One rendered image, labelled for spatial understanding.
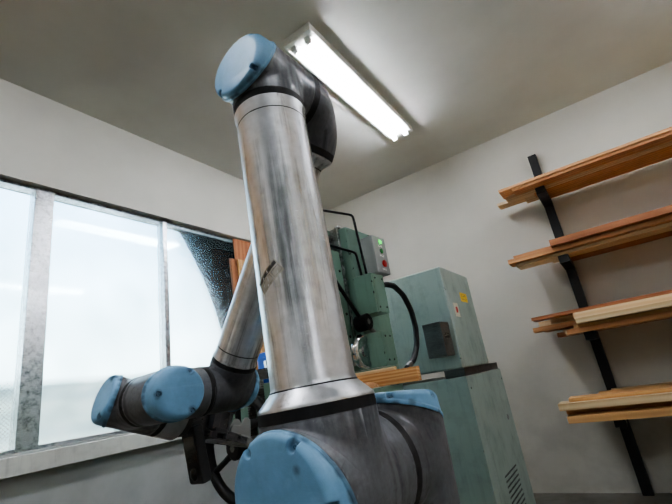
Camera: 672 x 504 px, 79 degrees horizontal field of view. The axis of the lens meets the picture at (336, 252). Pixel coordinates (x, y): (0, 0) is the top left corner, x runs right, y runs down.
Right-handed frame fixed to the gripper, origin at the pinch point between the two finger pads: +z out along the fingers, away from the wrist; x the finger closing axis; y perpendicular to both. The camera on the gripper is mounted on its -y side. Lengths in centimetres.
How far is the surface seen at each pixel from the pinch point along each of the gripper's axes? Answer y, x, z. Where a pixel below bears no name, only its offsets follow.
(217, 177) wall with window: 210, 150, 49
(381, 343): 39, -8, 45
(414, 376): 22.2, -26.2, 33.9
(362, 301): 56, -2, 41
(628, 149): 187, -106, 167
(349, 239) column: 81, 0, 34
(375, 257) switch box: 76, -5, 44
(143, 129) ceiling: 194, 138, -17
